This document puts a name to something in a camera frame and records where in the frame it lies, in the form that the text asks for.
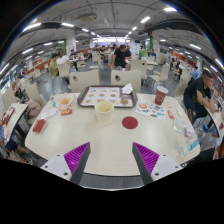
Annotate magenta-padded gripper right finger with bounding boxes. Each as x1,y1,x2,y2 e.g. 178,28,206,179
131,142,184,186

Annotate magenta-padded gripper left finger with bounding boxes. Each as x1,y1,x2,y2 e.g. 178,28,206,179
40,142,92,185

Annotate flat round red coaster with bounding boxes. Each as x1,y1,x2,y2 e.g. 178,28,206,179
121,115,139,130

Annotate clear plastic packet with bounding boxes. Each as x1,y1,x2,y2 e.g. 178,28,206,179
173,117,188,136

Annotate small red sauce packet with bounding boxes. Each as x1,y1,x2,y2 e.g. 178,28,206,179
60,108,73,117

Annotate colourful printed flyer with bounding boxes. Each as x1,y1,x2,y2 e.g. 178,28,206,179
134,99,168,122

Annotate red wallet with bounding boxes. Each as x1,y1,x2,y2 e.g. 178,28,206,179
32,118,47,134

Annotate red snack packet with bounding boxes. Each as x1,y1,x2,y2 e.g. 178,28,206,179
166,109,176,120

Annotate cream paper cup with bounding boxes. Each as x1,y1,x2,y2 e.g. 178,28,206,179
94,100,115,126

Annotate white paper receipt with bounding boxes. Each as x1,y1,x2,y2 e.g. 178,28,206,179
39,107,59,121

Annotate dark brown food tray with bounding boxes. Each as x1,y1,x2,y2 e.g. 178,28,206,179
77,85,139,109

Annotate clear bag of fries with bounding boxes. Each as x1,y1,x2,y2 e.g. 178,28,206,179
55,93,78,112

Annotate red paper cup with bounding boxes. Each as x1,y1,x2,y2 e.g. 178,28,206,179
154,85,169,107

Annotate pink backpack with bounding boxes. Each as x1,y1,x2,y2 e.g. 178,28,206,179
24,99,42,119

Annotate printed paper tray liner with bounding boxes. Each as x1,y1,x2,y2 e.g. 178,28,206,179
81,87,134,108

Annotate crumpled white napkin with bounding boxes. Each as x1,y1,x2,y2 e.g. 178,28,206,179
121,83,134,95

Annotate person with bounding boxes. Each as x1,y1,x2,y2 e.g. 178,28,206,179
189,66,200,81
183,69,218,124
139,46,148,61
109,44,132,72
48,53,60,78
56,51,76,73

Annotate group of beige chairs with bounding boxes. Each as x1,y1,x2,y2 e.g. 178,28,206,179
24,49,191,101

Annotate group of ceiling lights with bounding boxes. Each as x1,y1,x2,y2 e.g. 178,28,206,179
0,6,224,73

